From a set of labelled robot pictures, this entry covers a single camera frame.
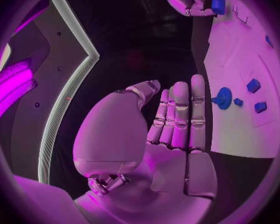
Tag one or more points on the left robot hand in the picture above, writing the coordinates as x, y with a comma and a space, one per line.
121, 130

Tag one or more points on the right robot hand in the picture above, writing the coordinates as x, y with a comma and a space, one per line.
177, 0

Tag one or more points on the blue plug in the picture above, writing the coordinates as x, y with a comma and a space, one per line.
218, 4

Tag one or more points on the white task board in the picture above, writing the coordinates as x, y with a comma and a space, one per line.
235, 63

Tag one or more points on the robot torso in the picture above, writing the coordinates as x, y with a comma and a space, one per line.
60, 59

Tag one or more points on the blue gear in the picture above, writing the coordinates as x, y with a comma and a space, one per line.
224, 98

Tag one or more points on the blue block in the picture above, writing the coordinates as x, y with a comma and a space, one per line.
253, 85
261, 107

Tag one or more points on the small blue peg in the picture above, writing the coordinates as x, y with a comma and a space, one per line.
238, 102

